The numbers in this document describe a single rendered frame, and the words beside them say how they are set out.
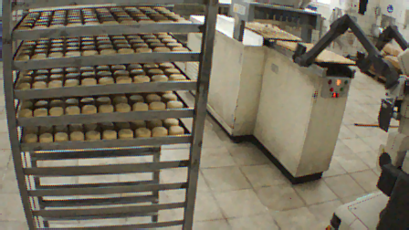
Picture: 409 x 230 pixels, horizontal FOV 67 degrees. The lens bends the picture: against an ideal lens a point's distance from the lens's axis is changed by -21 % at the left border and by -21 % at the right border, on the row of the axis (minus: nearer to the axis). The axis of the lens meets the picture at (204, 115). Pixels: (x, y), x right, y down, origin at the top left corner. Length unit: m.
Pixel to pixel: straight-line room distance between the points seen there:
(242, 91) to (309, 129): 0.71
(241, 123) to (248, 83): 0.34
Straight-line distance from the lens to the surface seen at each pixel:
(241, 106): 2.99
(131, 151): 1.69
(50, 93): 1.09
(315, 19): 3.17
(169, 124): 1.29
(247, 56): 2.87
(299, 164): 2.62
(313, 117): 2.48
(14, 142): 1.13
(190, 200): 1.33
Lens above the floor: 1.43
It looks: 23 degrees down
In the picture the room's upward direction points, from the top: 7 degrees clockwise
